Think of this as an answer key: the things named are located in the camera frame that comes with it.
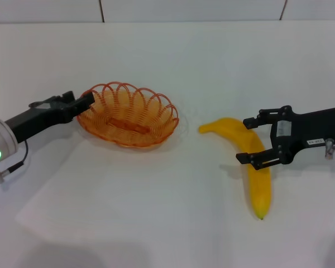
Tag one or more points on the orange woven plastic basket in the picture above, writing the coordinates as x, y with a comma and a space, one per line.
128, 125

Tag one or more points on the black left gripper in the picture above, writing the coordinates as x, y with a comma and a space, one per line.
39, 120

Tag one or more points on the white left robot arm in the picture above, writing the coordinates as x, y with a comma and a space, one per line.
0, 139

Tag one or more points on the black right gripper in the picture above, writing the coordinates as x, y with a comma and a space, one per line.
310, 128

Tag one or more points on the yellow banana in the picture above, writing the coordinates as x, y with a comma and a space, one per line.
258, 187

